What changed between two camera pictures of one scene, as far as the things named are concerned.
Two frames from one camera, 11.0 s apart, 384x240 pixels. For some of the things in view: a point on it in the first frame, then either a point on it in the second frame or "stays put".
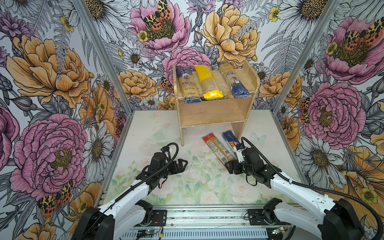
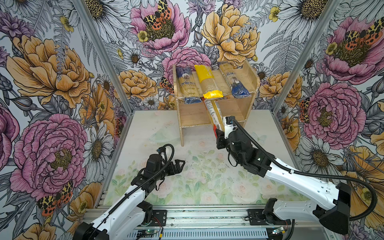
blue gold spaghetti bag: [239, 89] stays put
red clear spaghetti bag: [218, 148] → [213, 109]
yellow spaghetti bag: [206, 77] stays put
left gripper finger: [180, 164] stays put
